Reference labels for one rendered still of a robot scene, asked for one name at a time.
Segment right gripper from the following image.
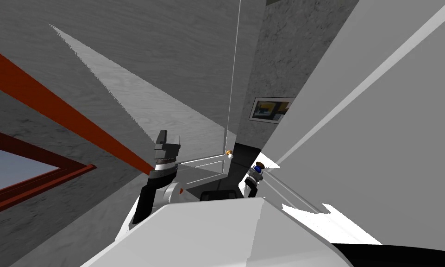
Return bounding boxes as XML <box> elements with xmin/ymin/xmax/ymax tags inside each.
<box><xmin>246</xmin><ymin>170</ymin><xmax>264</xmax><ymax>185</ymax></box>

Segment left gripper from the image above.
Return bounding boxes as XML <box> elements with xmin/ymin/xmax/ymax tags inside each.
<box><xmin>153</xmin><ymin>129</ymin><xmax>182</xmax><ymax>162</ymax></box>

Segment grey panelled door leaf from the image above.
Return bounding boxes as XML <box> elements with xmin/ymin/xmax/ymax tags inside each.
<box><xmin>177</xmin><ymin>129</ymin><xmax>238</xmax><ymax>187</ymax></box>

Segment framed picture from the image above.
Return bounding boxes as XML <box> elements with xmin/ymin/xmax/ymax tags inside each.
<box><xmin>248</xmin><ymin>96</ymin><xmax>296</xmax><ymax>124</ymax></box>

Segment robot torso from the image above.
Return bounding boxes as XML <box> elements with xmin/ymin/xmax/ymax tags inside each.
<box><xmin>79</xmin><ymin>189</ymin><xmax>353</xmax><ymax>267</ymax></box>

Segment red-brown framed window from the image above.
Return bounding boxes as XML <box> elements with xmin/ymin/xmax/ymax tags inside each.
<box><xmin>0</xmin><ymin>126</ymin><xmax>97</xmax><ymax>219</ymax></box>

